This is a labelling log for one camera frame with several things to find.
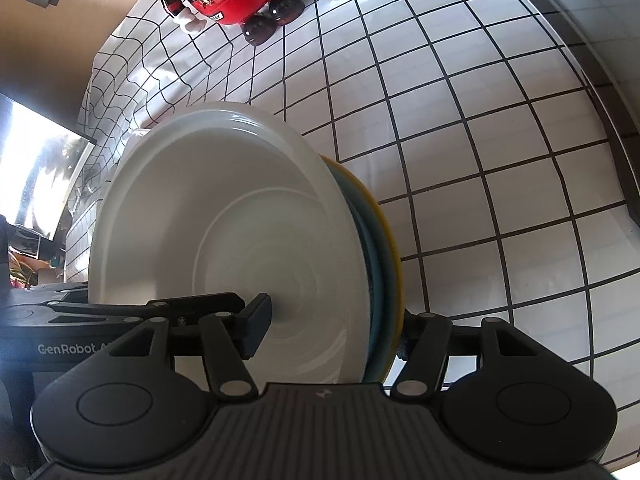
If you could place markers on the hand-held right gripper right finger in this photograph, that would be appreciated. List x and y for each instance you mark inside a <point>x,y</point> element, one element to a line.
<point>425,330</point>

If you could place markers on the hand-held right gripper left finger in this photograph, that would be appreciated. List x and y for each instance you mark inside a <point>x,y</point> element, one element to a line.
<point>255,325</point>

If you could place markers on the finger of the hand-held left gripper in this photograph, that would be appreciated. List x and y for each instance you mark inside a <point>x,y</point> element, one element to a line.
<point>200,304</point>

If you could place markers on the white bowl with yellow rim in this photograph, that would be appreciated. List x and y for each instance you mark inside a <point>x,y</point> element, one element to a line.
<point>392,270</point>

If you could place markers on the blue bowl with white inside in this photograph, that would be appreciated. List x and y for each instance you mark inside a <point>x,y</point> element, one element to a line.
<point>377,280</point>

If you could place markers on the monitor screen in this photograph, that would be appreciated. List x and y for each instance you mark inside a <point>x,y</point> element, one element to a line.
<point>35,170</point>

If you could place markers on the white checked tablecloth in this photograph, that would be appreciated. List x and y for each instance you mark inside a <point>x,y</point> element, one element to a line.
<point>450,160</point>

